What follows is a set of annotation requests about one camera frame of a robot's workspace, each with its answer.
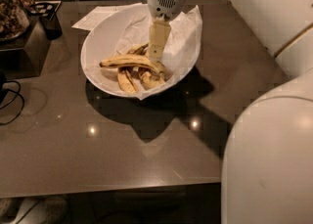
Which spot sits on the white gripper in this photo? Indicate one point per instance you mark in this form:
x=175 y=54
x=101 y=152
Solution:
x=165 y=2

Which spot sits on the yellow banana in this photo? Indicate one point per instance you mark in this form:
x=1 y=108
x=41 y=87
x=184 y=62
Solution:
x=156 y=67

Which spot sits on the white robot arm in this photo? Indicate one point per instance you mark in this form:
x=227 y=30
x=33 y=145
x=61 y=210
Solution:
x=267 y=168

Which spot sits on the upper banana with stem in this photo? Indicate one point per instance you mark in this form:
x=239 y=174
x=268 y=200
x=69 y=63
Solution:
x=140 y=49

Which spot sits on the lower right banana piece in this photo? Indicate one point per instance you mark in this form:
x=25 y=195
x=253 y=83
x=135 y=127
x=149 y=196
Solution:
x=148 y=79

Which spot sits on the banana piece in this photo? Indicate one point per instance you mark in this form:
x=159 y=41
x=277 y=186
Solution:
x=125 y=80
x=148 y=79

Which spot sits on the white bowl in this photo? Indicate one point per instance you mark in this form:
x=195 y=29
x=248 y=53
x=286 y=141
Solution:
x=99 y=45

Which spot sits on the lower left banana piece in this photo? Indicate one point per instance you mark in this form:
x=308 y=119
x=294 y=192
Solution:
x=125 y=80

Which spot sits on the white plastic bag liner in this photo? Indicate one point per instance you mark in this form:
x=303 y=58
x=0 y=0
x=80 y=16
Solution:
x=181 y=50

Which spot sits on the white paper sheet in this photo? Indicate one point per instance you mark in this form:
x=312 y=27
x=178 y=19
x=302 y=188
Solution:
x=97 y=15

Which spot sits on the black cup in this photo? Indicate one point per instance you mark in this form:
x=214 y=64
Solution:
x=51 y=25

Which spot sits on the dark box stand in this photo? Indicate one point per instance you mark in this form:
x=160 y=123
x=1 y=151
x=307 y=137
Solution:
x=25 y=56

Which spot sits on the glass jar with snacks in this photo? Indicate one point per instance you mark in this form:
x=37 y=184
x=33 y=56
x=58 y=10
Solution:
x=14 y=21

